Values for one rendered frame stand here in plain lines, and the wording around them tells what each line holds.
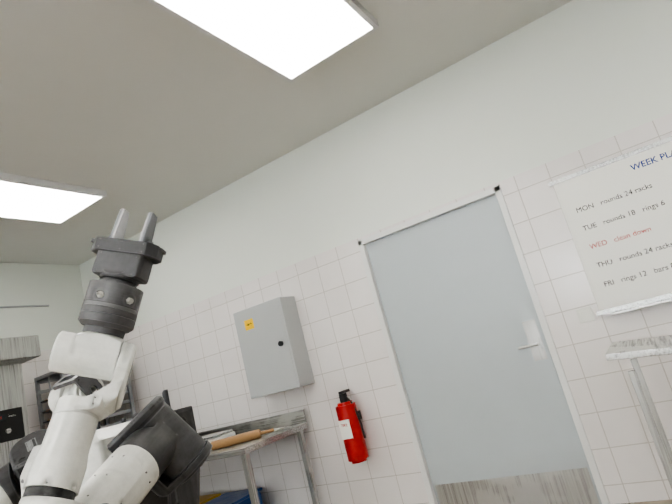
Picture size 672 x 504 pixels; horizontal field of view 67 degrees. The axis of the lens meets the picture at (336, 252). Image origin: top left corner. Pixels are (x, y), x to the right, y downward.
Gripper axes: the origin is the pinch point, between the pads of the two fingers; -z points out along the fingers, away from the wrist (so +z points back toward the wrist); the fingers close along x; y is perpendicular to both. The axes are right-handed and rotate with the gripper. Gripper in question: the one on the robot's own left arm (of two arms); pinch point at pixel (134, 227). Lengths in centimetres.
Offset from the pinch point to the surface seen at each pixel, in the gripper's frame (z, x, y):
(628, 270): -78, -179, 206
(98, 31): -129, 103, 103
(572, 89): -185, -142, 190
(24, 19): -117, 124, 85
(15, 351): 13, 212, 268
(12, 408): 52, 214, 288
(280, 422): 34, 27, 339
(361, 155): -165, -13, 260
